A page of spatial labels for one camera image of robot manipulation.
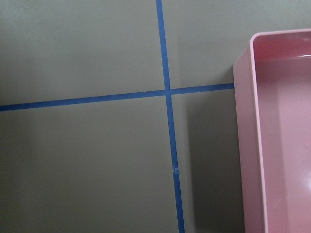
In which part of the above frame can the pink plastic bin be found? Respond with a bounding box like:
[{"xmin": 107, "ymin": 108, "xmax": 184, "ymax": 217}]
[{"xmin": 233, "ymin": 29, "xmax": 311, "ymax": 233}]

